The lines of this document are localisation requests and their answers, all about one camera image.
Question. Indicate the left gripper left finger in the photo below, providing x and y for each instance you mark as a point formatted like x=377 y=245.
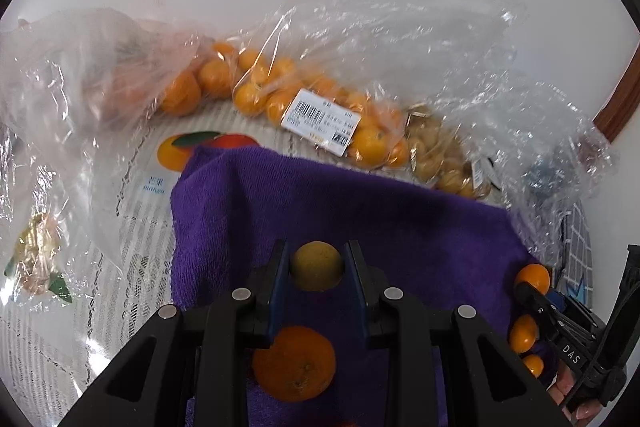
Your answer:
x=190 y=367

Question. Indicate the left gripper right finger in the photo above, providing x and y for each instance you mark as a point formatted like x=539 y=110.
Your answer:
x=443 y=366

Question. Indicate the small kumquat orange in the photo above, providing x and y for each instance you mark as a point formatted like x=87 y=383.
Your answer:
x=534 y=363

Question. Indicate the green yellow longan fruit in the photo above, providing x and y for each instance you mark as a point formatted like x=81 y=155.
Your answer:
x=316 y=266

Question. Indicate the person right hand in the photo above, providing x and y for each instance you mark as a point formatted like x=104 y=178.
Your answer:
x=563 y=384

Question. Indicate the purple towel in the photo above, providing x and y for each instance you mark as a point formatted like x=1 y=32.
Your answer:
x=231 y=206

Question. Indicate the bag of longans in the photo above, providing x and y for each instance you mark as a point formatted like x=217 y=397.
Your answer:
x=443 y=155

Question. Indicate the bag of kumquats with label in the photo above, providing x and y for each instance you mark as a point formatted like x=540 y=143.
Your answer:
x=361 y=122

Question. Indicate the left clear plastic bag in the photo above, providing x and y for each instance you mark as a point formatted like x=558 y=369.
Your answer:
x=78 y=91

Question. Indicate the clear plastic bag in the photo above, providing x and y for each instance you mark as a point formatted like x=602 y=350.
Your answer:
x=449 y=60
x=78 y=91

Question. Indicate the brown wooden door frame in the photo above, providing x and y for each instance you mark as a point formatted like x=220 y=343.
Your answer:
x=623 y=102

